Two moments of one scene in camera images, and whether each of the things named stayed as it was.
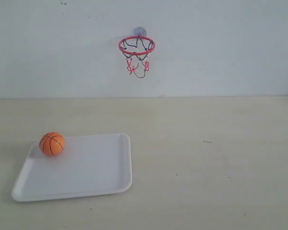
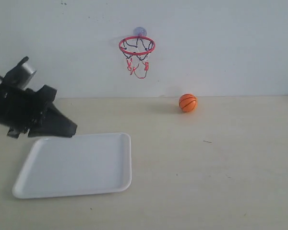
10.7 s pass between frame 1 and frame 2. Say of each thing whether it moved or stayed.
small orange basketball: moved
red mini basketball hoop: stayed
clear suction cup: stayed
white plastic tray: stayed
